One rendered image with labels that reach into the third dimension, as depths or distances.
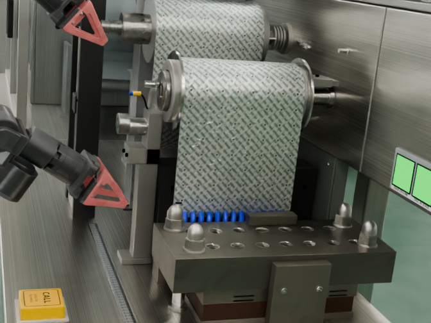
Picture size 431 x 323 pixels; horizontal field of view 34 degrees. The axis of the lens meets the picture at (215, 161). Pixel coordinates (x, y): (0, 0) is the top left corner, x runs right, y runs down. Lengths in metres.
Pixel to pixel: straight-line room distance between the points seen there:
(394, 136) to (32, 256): 0.72
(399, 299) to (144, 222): 2.40
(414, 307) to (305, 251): 2.40
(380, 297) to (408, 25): 2.53
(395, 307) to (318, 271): 2.36
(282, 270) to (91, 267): 0.40
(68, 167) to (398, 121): 0.56
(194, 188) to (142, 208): 0.13
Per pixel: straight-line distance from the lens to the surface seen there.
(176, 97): 1.27
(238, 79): 1.30
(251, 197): 1.36
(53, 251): 1.47
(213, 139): 1.30
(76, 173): 1.23
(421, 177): 1.15
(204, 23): 1.51
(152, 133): 1.34
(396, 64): 1.24
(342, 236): 1.32
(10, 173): 1.24
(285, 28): 1.63
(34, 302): 1.22
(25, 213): 1.68
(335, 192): 1.45
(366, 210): 1.64
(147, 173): 1.37
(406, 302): 3.64
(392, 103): 1.24
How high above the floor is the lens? 1.48
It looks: 15 degrees down
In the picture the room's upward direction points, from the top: 6 degrees clockwise
